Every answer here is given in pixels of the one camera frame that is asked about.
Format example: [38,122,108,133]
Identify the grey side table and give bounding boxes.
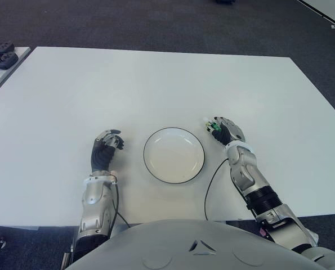
[0,47,32,102]

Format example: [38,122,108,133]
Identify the grey robot torso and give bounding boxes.
[67,218,335,270]

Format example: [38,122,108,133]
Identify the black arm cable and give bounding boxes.
[204,157,229,221]
[110,179,131,228]

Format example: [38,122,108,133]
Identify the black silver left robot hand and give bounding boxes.
[91,129,125,172]

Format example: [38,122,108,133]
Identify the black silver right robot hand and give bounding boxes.
[211,116,246,146]

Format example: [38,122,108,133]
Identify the green white toothpaste tube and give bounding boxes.
[202,117,221,133]

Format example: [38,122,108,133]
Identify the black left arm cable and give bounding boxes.
[110,179,131,228]

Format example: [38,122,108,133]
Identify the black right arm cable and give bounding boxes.
[204,157,229,221]

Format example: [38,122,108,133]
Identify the white plate with black rim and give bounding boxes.
[143,127,206,185]

